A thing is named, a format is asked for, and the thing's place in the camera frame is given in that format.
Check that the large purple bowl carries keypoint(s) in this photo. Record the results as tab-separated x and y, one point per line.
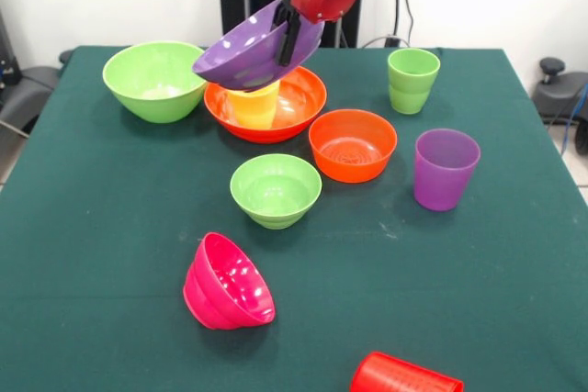
239	52

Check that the yellow cup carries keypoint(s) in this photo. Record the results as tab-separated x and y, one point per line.
255	109

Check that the small orange bowl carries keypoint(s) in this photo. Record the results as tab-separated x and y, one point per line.
353	153

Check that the pink bowl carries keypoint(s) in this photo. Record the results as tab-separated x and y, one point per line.
216	291

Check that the red cup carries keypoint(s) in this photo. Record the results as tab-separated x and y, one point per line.
404	376

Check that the large orange-red bowl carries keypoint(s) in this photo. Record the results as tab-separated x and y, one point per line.
303	107

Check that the large green bowl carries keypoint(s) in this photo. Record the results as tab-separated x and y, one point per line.
158	89

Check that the green cup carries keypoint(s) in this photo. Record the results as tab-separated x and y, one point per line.
413	84

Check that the small green bowl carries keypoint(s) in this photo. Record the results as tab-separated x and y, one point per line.
275	194

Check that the purple cup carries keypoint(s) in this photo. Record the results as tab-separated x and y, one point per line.
443	176

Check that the dark green tablecloth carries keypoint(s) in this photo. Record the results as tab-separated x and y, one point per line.
459	272

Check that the black pedestal leg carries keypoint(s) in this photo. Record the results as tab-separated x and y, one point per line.
556	93
27	93

